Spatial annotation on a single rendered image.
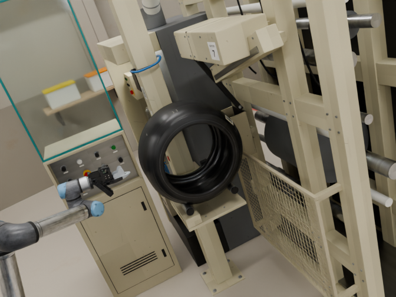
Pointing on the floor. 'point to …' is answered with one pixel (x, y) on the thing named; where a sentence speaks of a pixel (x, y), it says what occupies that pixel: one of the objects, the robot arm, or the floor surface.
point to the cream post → (138, 43)
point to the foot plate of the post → (224, 281)
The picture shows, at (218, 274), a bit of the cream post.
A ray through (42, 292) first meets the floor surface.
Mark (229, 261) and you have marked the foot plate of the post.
